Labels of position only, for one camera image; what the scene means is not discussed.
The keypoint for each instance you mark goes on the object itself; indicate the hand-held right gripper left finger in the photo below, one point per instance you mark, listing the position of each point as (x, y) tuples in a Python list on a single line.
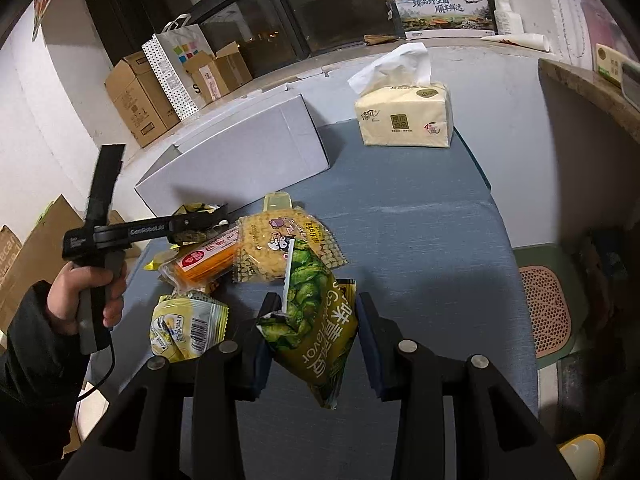
[(262, 360)]

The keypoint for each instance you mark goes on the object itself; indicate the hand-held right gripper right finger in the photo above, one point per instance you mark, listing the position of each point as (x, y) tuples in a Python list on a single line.
[(372, 355)]

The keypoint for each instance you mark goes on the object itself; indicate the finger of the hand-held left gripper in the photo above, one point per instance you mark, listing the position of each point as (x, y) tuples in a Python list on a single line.
[(187, 236), (200, 217)]

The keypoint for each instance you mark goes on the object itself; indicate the dark yellow snack packet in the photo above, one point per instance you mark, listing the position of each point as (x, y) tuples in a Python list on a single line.
[(196, 208)]

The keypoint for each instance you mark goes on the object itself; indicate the orange cracker packet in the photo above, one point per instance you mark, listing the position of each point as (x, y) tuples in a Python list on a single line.
[(205, 260)]

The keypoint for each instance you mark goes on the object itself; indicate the bright yellow snack packet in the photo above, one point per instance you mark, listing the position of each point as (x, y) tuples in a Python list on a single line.
[(156, 261)]

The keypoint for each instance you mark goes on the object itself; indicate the green pea snack packet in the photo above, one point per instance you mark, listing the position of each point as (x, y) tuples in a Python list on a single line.
[(310, 330)]

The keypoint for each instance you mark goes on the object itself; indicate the yellow cartoon snack packet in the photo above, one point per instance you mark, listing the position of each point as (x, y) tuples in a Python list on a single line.
[(260, 250)]

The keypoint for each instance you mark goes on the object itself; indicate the translucent yellow plastic piece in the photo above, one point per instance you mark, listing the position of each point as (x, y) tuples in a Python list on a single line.
[(276, 203)]

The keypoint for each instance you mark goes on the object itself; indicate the white cardboard box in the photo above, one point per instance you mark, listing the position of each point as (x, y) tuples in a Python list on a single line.
[(235, 145)]

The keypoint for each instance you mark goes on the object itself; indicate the pale yellow snack packet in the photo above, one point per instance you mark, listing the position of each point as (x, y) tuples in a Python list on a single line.
[(185, 325)]

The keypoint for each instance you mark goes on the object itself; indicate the person's left forearm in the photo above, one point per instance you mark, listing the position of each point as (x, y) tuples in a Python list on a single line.
[(30, 375)]

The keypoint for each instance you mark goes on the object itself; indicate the person's left hand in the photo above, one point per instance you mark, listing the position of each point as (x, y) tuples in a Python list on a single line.
[(65, 290)]

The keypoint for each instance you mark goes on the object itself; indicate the flat brown cardboard sheets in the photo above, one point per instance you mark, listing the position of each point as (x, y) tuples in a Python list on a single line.
[(45, 250)]

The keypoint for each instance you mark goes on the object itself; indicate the green paper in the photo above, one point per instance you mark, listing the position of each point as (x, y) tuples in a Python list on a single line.
[(46, 210)]

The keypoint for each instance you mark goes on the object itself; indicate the blue-grey table cover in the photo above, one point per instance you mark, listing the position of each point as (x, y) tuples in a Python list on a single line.
[(425, 240)]

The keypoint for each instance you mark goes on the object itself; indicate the tall brown cardboard box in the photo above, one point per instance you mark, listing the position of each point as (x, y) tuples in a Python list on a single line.
[(137, 105)]

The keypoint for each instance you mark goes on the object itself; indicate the open brown cardboard box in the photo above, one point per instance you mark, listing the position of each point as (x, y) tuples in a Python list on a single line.
[(215, 77)]

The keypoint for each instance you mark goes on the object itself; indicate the white dotted paper bag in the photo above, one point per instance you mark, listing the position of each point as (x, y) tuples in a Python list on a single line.
[(175, 70)]

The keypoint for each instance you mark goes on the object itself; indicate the pink perforated mat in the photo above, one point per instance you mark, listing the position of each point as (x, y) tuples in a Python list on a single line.
[(545, 310)]

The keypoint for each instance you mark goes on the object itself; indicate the green stool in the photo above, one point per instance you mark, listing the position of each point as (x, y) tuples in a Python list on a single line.
[(575, 270)]

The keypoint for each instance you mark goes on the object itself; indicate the brown wrapper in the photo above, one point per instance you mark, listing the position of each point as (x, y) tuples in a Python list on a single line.
[(381, 39)]

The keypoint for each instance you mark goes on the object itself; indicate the landscape printed carton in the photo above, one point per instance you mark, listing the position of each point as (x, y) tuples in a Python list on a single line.
[(445, 17)]

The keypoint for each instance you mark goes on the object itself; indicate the wooden side shelf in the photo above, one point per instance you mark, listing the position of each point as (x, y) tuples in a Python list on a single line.
[(585, 90)]

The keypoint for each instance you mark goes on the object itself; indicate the white tube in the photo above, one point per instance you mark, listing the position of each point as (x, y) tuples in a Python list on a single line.
[(520, 41)]

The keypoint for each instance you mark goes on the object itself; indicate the white bottle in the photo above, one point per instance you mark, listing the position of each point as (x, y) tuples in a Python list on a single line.
[(506, 12)]

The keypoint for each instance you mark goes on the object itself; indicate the small yellow tissue pack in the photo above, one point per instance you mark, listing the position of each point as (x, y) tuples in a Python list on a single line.
[(607, 65)]

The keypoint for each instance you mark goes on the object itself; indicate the white framed device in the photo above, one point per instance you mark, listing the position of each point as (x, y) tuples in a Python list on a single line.
[(632, 82)]

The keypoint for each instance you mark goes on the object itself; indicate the wall poster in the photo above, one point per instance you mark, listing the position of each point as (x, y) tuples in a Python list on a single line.
[(47, 5)]

